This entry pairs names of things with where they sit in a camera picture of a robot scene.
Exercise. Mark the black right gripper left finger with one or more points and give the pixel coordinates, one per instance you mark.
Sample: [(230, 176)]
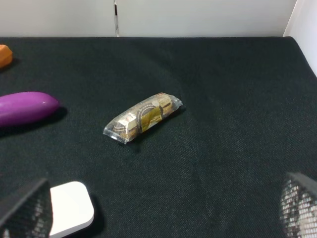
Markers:
[(27, 213)]

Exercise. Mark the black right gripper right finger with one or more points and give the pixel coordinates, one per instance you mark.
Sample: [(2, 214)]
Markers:
[(298, 206)]

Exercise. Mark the white rounded flat box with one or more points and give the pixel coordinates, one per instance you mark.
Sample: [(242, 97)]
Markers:
[(72, 209)]

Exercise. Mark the purple toy eggplant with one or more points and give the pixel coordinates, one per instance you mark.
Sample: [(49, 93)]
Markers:
[(26, 107)]

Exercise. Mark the wrapped snack bar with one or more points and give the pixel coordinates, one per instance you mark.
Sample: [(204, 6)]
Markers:
[(142, 116)]

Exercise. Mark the orange toy waffle slice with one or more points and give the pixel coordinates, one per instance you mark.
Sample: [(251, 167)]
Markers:
[(6, 56)]

